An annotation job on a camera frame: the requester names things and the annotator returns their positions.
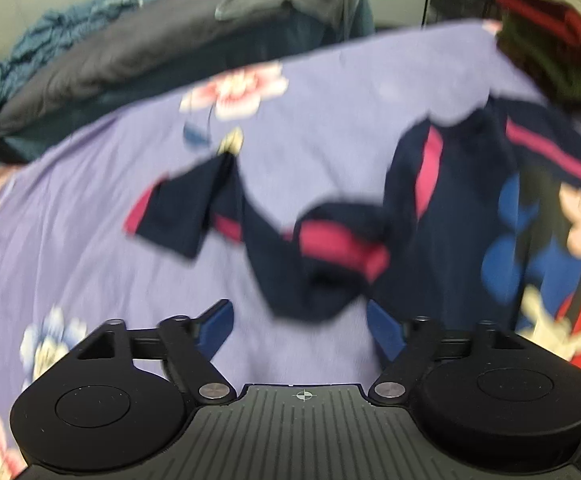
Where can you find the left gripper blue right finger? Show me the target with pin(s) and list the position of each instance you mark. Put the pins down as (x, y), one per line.
(387, 333)

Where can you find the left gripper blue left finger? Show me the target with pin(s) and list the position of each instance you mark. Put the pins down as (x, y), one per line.
(211, 329)

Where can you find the navy pink cartoon shirt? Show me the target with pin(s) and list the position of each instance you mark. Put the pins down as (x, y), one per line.
(479, 221)

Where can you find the purple floral bed sheet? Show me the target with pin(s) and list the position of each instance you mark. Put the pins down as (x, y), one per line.
(99, 377)

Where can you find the grey blanket on bed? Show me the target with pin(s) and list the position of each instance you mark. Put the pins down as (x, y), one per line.
(352, 18)

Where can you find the teal bed skirt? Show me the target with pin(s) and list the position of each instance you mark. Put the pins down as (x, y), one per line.
(167, 45)

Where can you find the green folded garment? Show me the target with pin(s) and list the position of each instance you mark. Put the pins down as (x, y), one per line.
(551, 63)

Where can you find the teal crumpled blanket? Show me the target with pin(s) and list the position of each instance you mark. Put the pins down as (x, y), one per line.
(53, 34)

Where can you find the red knit garment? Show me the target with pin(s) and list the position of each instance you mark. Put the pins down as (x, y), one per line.
(558, 19)

